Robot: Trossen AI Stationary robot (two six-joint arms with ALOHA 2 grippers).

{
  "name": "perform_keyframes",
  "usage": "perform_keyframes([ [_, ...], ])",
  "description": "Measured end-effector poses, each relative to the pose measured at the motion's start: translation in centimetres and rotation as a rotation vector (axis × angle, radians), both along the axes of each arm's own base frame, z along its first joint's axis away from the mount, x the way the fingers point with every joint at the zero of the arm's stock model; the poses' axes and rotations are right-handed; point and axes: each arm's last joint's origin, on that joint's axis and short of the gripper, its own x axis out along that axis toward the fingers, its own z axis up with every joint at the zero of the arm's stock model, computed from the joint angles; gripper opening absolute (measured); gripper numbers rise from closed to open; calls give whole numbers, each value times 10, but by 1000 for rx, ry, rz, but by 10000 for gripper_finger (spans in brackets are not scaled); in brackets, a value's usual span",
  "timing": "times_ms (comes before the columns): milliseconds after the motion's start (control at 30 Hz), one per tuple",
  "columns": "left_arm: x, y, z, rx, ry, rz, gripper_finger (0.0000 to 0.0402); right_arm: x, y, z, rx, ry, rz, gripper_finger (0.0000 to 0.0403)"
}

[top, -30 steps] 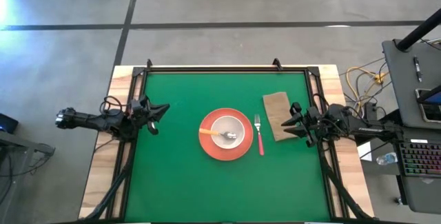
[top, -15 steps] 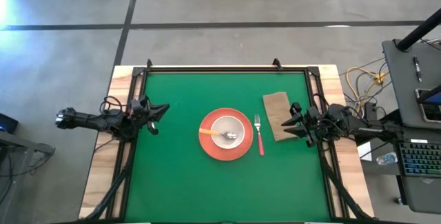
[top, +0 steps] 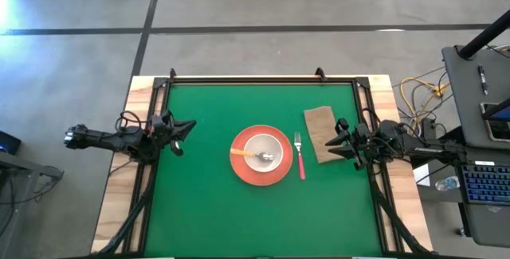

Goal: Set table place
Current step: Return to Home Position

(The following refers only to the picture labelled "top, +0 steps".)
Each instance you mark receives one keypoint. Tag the small black box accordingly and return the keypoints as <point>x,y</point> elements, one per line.
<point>9,142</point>

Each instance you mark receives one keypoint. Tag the grey desk top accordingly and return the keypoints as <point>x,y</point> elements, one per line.
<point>466,103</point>

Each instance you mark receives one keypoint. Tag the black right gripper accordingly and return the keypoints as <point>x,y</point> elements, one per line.
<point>360,141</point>

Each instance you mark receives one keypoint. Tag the tablet with dark screen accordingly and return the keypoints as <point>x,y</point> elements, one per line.
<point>496,121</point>

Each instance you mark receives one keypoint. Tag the green table mat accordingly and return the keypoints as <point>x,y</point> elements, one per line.
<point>223,219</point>

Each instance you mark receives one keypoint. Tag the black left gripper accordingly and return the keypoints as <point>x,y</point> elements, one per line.
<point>159,139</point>

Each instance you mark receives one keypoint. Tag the orange plate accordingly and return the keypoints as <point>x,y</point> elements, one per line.
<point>261,177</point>

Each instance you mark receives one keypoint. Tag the brown folded napkin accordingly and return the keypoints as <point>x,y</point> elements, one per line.
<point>320,131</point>

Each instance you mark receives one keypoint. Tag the white paper sheet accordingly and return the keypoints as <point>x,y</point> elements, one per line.
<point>420,177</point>

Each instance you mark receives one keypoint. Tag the wooden table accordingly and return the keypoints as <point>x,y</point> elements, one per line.
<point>115,187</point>

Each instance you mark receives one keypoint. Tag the backlit black keyboard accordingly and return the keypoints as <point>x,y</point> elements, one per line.
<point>486,183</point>

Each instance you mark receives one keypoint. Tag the laptop with backlit keyboard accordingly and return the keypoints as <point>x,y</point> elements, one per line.
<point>486,223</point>

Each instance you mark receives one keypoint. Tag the beige bowl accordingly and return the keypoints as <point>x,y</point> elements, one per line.
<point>267,145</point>

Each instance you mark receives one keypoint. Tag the black pole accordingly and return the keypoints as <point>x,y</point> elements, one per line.
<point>484,36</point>

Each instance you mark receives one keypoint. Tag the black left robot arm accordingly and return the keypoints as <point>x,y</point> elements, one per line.
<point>103,139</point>

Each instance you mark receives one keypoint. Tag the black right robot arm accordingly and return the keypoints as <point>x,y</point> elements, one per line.
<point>418,147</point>

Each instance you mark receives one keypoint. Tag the clear plastic water bottle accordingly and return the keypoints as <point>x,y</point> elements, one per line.
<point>446,183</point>

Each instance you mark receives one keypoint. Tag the black pen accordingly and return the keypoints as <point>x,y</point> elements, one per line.
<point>483,79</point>

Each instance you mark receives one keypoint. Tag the black metal table frame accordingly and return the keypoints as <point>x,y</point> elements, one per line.
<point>259,80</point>

